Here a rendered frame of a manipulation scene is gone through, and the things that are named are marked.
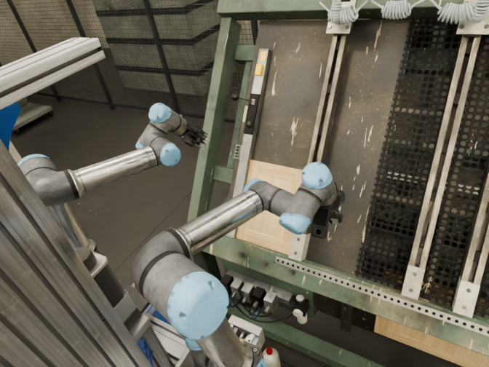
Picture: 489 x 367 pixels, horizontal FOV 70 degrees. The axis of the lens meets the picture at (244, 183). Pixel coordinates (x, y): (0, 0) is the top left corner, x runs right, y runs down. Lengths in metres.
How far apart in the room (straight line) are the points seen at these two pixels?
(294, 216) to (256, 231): 0.86
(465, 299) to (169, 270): 1.16
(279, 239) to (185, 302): 1.10
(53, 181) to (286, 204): 0.68
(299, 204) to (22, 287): 0.63
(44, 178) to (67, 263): 0.41
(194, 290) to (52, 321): 0.34
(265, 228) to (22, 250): 1.20
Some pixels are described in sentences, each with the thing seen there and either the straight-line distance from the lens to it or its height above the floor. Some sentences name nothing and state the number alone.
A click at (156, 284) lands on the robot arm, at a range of 0.72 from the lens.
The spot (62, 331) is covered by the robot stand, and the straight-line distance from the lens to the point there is 0.91.
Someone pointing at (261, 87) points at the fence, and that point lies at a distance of 1.78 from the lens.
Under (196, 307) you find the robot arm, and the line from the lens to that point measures 0.68.
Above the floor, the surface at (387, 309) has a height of 0.85.
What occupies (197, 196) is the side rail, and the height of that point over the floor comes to 1.04.
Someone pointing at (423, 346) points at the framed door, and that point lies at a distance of 2.21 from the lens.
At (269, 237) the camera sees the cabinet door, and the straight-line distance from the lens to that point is 1.74.
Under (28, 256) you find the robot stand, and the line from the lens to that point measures 0.78.
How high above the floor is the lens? 2.20
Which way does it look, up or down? 38 degrees down
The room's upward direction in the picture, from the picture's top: 11 degrees counter-clockwise
